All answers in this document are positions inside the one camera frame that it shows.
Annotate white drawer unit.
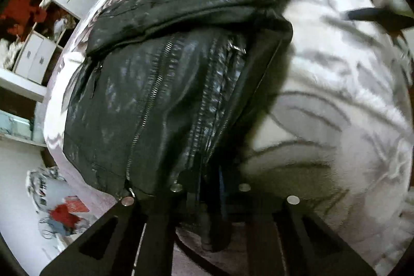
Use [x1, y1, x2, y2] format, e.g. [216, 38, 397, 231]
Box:
[13, 31, 57, 84]

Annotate hanging red clothes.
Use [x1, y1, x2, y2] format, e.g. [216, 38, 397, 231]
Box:
[1, 0, 47, 42]

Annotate black leather jacket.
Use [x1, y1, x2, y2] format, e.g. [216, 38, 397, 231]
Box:
[63, 0, 293, 251]

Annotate floral bed blanket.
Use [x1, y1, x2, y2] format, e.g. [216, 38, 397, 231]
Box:
[43, 0, 413, 275]

